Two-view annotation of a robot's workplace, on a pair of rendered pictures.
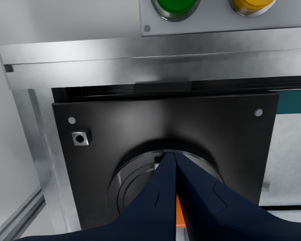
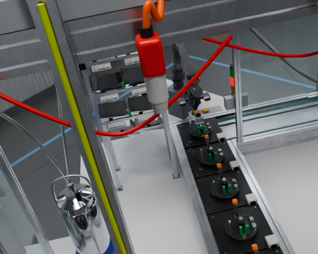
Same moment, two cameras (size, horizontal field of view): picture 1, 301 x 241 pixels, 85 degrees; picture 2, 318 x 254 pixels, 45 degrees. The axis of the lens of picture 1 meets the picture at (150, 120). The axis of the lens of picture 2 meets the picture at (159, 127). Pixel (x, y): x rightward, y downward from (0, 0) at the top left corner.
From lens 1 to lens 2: 2.31 m
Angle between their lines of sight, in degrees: 73
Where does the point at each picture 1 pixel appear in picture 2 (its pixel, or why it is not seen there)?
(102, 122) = (186, 125)
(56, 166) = (176, 134)
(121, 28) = not seen: hidden behind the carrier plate
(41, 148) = (173, 132)
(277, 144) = (227, 129)
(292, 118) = (227, 125)
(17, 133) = (157, 150)
